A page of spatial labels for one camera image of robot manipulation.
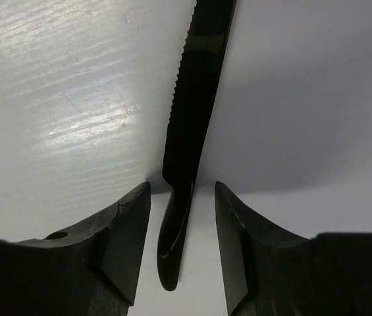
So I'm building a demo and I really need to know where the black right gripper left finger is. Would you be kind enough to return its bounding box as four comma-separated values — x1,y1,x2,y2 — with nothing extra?
0,182,151,315

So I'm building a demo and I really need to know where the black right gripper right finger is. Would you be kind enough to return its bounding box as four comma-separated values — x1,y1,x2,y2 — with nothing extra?
215,182,372,315

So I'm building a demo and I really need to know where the black knife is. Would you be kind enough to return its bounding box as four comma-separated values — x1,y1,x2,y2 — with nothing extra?
157,0,236,292

